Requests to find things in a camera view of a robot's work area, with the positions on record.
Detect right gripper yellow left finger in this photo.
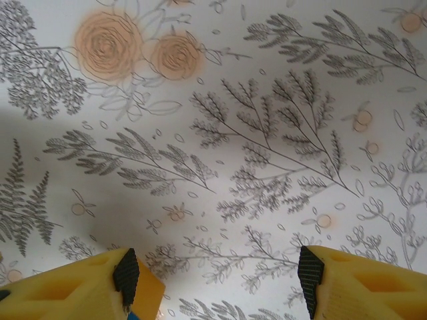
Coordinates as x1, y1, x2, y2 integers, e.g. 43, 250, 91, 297
0, 247, 140, 320

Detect small orange lego brick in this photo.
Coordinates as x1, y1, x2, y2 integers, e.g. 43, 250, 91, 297
133, 258, 167, 320

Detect floral patterned table mat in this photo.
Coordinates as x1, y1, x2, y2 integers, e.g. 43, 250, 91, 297
0, 0, 427, 320

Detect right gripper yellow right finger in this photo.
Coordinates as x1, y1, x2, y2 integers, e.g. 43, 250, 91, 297
296, 245, 427, 320

